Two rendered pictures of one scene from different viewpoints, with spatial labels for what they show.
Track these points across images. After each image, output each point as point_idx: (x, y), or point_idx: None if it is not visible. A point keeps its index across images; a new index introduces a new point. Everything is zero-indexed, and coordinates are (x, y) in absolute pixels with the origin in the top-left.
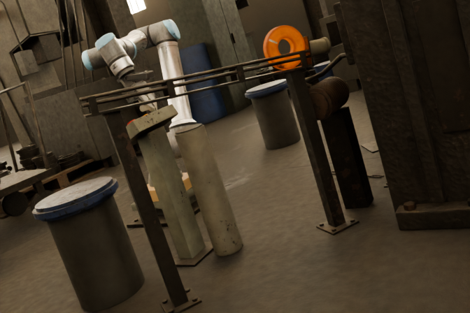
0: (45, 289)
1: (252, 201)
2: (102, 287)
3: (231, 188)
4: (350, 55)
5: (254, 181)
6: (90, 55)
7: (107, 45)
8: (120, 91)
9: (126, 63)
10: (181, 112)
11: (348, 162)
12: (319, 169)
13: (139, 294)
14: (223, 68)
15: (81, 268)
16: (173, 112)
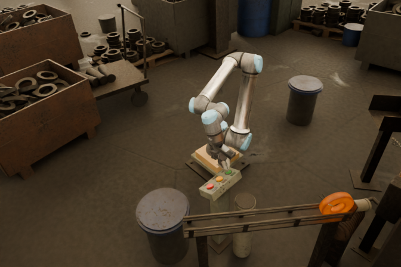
0: (132, 207)
1: (265, 193)
2: (165, 258)
3: (254, 163)
4: (380, 211)
5: (270, 163)
6: (195, 108)
7: (210, 125)
8: (211, 228)
9: (219, 139)
10: (242, 124)
11: (337, 248)
12: (317, 260)
13: (184, 262)
14: (286, 220)
15: (156, 248)
16: (238, 177)
